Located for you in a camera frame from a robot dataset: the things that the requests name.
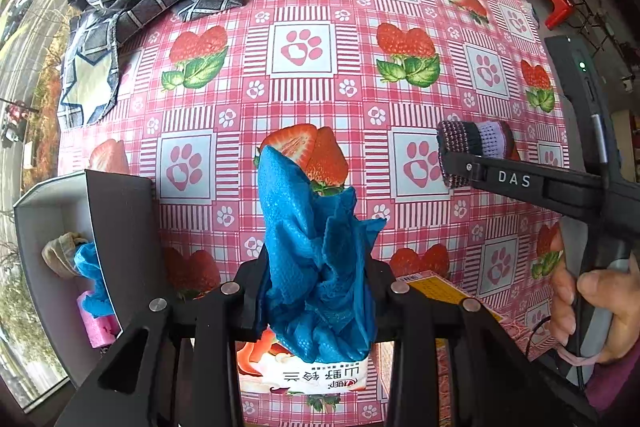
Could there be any blue cloth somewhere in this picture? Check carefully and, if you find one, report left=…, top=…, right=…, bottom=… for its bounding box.
left=74, top=242, right=114, bottom=317
left=257, top=146, right=386, bottom=364

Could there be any striped knitted sock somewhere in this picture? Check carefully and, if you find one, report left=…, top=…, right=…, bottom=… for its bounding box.
left=436, top=120, right=521, bottom=188

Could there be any pink sponge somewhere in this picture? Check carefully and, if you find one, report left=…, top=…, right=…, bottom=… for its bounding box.
left=76, top=291, right=120, bottom=349

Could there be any person's right hand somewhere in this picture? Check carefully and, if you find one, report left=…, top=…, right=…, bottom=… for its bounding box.
left=549, top=221, right=639, bottom=367

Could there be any pink tissue box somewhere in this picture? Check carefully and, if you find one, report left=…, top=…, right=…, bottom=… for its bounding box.
left=385, top=280, right=511, bottom=426

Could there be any floral tissue pack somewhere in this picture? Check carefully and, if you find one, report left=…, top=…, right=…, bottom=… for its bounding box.
left=236, top=329, right=370, bottom=395

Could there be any grey cardboard box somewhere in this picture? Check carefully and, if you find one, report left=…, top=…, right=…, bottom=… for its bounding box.
left=14, top=170, right=170, bottom=385

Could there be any beige knitted item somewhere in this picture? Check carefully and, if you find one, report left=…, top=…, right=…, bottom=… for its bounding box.
left=41, top=232, right=89, bottom=280

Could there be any pink strawberry tablecloth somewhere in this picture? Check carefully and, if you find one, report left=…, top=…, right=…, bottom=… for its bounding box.
left=58, top=0, right=570, bottom=358

